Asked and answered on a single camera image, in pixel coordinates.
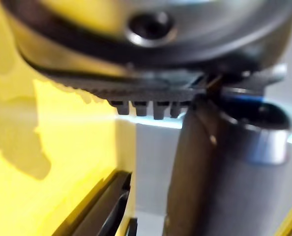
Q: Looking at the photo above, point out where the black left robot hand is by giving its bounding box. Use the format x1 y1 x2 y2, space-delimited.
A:
0 0 292 236

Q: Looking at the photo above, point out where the black plastic housing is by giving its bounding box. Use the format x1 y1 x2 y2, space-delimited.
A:
51 169 139 236

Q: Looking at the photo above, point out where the yellow metal shelf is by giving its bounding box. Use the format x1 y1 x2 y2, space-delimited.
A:
0 0 137 236

